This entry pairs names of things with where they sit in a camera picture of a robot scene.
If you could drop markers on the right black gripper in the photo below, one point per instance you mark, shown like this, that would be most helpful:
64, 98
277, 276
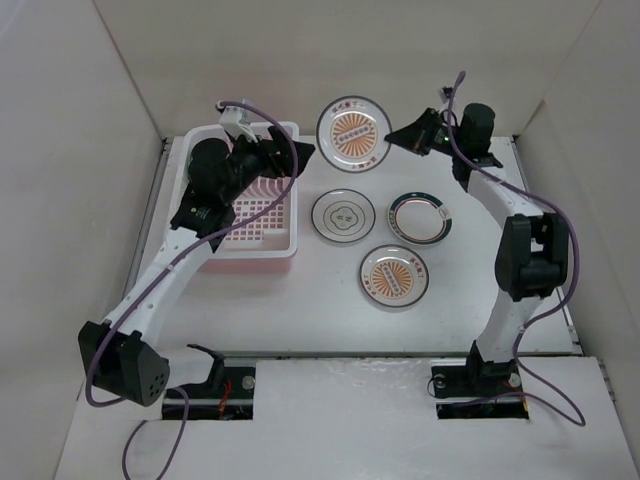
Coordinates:
415, 135

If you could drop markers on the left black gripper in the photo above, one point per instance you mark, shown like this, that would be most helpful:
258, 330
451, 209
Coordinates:
277, 166

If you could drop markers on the orange sunburst plate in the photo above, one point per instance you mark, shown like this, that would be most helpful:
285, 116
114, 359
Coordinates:
350, 134
394, 276

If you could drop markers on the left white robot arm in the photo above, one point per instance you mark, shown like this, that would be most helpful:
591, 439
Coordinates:
119, 354

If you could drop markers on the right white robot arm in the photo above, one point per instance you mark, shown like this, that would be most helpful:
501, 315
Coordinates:
532, 256

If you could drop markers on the white plate quatrefoil motif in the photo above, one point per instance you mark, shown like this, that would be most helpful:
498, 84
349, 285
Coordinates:
343, 216

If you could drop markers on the green red rimmed plate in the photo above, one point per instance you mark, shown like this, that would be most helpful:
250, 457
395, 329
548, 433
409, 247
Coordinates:
419, 218

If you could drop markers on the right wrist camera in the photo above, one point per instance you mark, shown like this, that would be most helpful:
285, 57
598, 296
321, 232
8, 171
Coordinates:
447, 108

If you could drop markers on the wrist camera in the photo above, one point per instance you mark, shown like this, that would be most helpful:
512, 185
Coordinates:
447, 108
235, 122

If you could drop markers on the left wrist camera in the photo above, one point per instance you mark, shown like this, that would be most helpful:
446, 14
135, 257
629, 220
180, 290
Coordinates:
235, 122

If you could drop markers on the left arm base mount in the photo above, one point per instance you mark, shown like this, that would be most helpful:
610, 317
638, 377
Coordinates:
217, 387

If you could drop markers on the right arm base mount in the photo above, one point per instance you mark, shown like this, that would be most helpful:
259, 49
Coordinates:
473, 389

